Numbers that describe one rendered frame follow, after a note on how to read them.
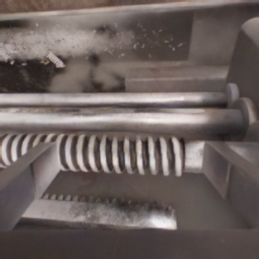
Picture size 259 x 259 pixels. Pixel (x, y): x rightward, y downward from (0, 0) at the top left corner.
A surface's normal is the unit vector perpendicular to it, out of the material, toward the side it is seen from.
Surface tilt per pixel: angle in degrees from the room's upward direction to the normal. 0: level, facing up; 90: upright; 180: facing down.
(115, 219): 90
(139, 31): 0
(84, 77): 0
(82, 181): 90
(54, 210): 90
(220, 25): 0
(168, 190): 90
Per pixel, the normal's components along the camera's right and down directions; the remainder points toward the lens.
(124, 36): -0.11, 0.63
